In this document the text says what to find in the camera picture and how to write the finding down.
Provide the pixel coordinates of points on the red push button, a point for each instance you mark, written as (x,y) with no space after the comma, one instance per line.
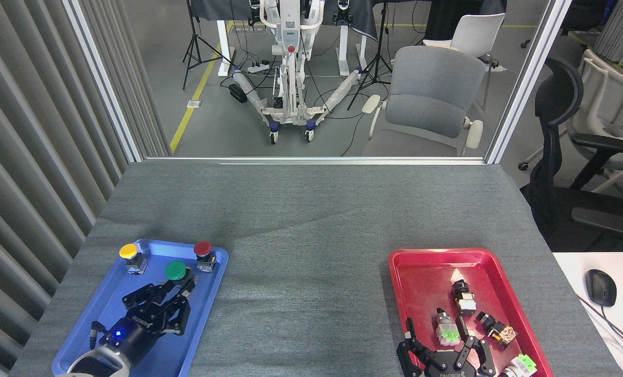
(202,248)

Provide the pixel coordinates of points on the green push button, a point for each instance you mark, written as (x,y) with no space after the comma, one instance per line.
(175,270)

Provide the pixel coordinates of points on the black tripod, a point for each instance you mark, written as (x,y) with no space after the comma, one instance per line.
(191,42)
(377,57)

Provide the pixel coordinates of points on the aluminium frame post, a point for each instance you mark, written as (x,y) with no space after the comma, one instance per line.
(104,84)
(526,84)

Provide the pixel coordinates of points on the white wheeled stand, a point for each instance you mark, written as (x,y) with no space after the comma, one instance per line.
(289,31)

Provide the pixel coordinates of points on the white desk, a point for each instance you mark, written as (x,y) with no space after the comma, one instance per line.
(573,267)

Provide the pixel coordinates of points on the red plastic tray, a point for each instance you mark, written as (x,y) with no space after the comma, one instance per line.
(421,293)

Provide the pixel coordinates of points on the black knob switch silver base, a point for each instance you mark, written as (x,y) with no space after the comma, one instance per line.
(466,303)

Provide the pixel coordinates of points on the blue plastic tray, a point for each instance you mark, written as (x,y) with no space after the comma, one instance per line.
(207,314)

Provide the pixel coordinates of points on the black mesh office chair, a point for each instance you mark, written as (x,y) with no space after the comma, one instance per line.
(557,199)

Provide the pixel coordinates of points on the black knob switch amber base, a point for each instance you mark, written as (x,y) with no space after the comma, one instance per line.
(500,332)

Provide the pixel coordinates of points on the white power strip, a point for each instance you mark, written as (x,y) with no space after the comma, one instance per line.
(258,67)

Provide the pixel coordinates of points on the yellow push button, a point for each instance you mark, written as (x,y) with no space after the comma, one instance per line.
(128,251)

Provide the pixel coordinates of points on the silver switch green base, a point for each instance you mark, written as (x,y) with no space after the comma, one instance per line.
(523,364)
(447,332)

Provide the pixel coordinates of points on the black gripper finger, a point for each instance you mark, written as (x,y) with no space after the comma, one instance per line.
(144,296)
(487,361)
(407,356)
(178,317)

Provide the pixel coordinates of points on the grey padded office chair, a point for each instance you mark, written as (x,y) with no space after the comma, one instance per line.
(432,99)

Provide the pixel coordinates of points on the aluminium frame crossbar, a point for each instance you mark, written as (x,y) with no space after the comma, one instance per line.
(316,160)

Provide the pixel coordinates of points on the white plastic chair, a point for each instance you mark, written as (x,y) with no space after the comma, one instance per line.
(479,34)

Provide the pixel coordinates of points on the black power adapter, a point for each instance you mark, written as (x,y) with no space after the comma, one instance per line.
(237,93)

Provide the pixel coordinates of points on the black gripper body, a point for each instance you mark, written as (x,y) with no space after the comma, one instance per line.
(450,366)
(128,335)

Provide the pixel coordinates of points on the black computer mouse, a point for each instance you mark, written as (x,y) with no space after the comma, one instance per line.
(600,288)

